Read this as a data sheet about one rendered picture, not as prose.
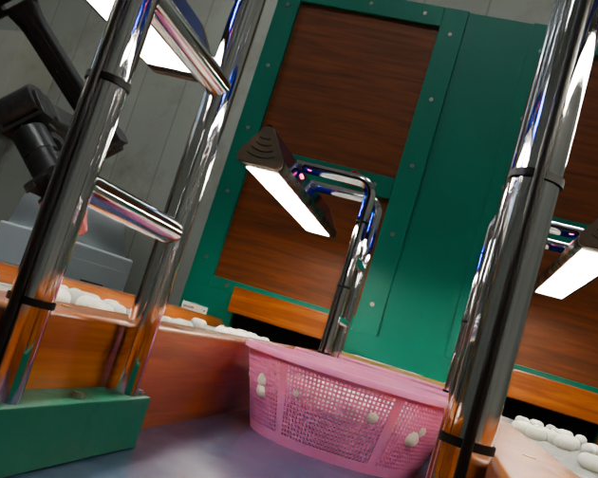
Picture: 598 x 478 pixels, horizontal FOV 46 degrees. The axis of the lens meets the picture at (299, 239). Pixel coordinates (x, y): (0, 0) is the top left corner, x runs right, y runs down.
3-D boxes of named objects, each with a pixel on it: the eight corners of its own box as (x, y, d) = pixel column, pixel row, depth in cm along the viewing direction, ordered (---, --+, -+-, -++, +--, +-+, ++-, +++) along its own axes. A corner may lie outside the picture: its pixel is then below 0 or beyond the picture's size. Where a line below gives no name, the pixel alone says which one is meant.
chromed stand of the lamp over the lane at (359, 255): (220, 374, 132) (289, 154, 138) (249, 374, 151) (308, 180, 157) (314, 405, 128) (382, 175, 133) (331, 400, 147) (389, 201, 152)
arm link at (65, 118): (78, 147, 157) (121, 125, 157) (88, 170, 157) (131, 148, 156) (-23, 102, 114) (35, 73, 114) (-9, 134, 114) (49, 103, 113)
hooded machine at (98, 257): (91, 402, 432) (158, 202, 448) (14, 396, 381) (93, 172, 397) (21, 371, 465) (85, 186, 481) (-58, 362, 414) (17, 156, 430)
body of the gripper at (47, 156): (92, 189, 117) (73, 155, 119) (60, 172, 107) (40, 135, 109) (61, 211, 117) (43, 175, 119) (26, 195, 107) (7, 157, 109)
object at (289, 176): (234, 158, 117) (248, 119, 118) (305, 231, 177) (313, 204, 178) (278, 169, 116) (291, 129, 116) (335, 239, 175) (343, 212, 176)
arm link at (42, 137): (3, 132, 113) (32, 112, 113) (26, 146, 119) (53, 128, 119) (20, 165, 111) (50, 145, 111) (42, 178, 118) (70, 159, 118)
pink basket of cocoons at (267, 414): (190, 420, 73) (217, 332, 74) (256, 408, 98) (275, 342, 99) (441, 509, 66) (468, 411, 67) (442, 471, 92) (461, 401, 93)
